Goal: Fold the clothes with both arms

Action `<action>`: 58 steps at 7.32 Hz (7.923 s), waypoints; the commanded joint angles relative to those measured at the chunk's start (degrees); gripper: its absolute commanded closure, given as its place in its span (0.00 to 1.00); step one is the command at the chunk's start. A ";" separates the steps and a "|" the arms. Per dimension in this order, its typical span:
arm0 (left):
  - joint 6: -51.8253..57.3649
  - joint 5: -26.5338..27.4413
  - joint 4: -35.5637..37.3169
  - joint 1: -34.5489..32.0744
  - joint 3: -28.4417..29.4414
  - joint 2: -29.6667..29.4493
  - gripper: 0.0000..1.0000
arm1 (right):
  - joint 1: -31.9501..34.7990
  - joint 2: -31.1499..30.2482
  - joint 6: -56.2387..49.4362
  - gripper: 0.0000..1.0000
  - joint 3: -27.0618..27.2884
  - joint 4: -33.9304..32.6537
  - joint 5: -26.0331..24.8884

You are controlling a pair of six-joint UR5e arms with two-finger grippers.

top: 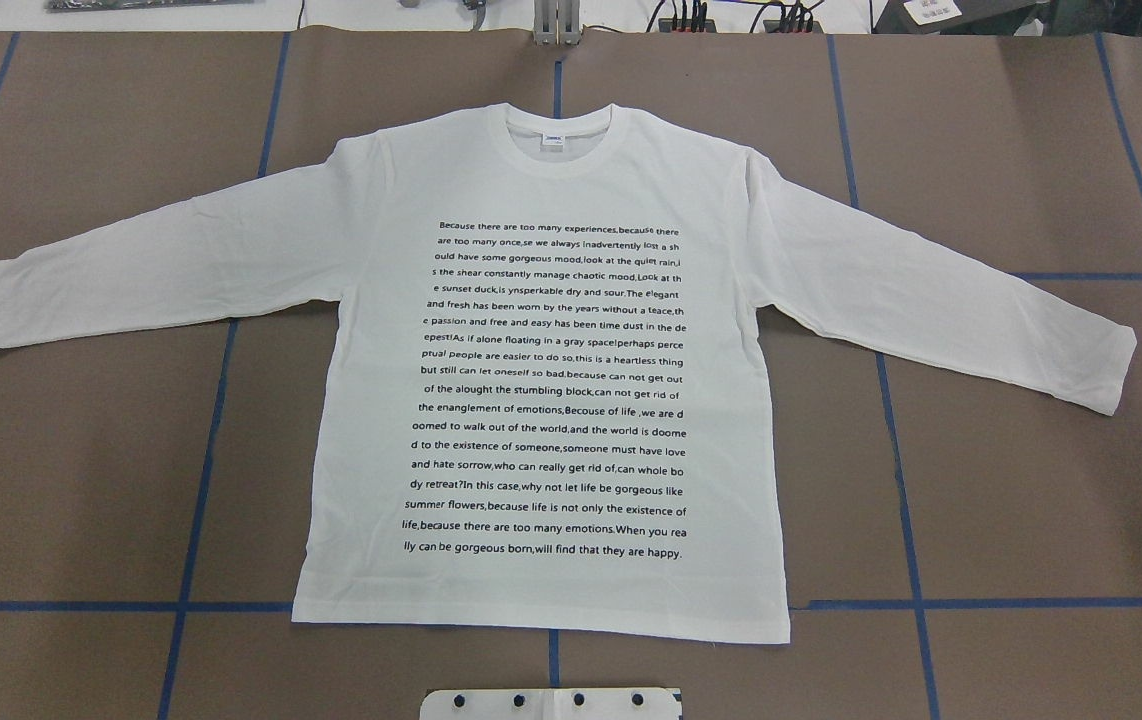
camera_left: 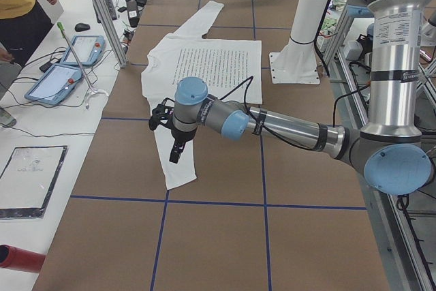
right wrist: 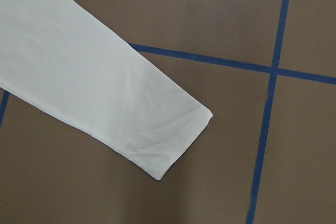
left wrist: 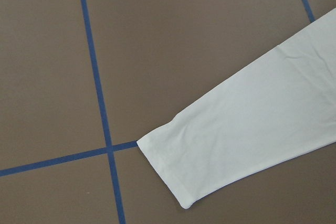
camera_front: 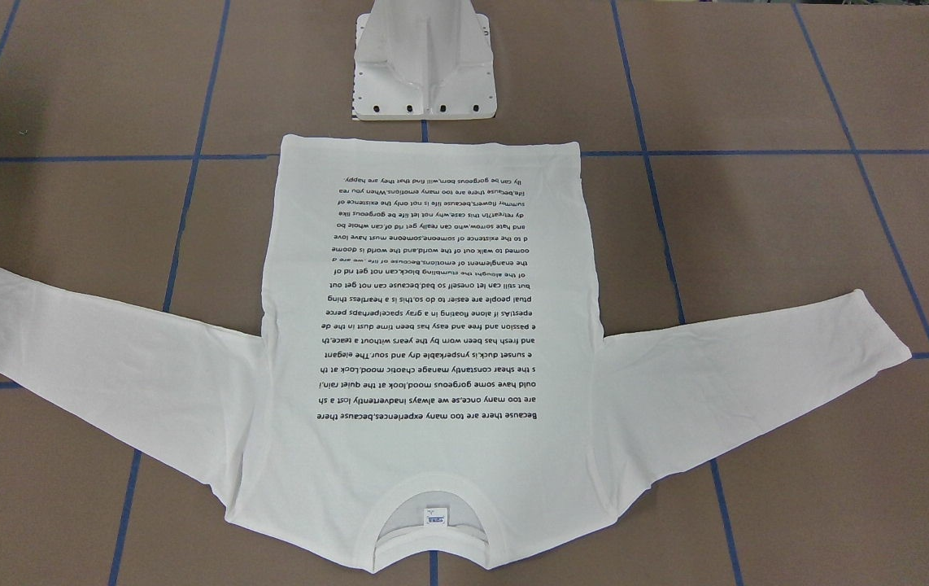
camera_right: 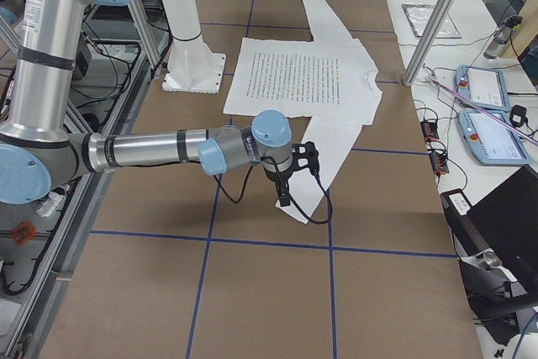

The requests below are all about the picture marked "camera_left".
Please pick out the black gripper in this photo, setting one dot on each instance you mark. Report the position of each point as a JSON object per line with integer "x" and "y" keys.
{"x": 181, "y": 135}

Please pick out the white long-sleeve printed shirt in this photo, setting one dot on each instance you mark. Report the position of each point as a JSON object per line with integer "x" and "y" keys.
{"x": 209, "y": 81}

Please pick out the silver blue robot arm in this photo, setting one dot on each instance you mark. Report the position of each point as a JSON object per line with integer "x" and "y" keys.
{"x": 386, "y": 151}

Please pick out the far blue teach pendant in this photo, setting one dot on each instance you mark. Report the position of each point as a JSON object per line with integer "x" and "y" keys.
{"x": 89, "y": 48}

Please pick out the blue teach pendant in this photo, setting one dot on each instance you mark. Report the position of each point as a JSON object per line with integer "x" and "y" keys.
{"x": 89, "y": 48}
{"x": 55, "y": 84}

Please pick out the near blue teach pendant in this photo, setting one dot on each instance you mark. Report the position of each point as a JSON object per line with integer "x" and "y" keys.
{"x": 55, "y": 84}

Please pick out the black-framed white board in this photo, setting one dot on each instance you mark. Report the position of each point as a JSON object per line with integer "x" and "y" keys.
{"x": 28, "y": 181}

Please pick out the black computer mouse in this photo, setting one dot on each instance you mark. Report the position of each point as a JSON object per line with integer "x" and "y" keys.
{"x": 80, "y": 27}

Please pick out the green-tipped metal stick stand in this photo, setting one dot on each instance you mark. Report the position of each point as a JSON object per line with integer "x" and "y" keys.
{"x": 91, "y": 89}

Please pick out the black keyboard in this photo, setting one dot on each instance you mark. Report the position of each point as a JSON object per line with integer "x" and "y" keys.
{"x": 111, "y": 9}

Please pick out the person in yellow shirt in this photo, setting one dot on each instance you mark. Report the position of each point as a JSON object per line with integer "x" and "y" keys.
{"x": 24, "y": 24}

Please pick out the red cylinder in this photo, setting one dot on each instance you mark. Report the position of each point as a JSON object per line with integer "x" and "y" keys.
{"x": 18, "y": 259}

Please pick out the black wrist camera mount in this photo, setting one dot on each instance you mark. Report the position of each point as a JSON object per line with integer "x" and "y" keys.
{"x": 162, "y": 115}

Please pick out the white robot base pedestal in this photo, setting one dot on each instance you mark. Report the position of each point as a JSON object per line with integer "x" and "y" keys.
{"x": 296, "y": 63}

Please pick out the aluminium frame post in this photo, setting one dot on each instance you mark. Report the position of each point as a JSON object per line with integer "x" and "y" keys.
{"x": 110, "y": 31}

